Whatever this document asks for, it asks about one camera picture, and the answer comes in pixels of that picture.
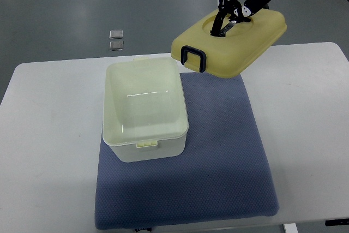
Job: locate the yellow box lid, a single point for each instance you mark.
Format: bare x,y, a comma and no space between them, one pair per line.
227,56

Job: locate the white storage box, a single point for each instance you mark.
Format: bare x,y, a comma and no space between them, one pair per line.
144,113

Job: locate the upper metal floor plate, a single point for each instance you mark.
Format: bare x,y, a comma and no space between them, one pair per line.
116,34

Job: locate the metal floor plate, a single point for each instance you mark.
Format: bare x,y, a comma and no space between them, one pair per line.
116,45
116,34

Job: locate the lower metal floor plate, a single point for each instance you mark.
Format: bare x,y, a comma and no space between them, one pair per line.
116,45

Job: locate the blue padded mat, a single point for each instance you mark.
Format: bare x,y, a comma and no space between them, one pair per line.
223,172

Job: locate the white table leg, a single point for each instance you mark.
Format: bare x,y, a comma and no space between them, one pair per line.
290,228

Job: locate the black label under table edge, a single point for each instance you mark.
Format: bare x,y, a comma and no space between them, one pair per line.
337,222

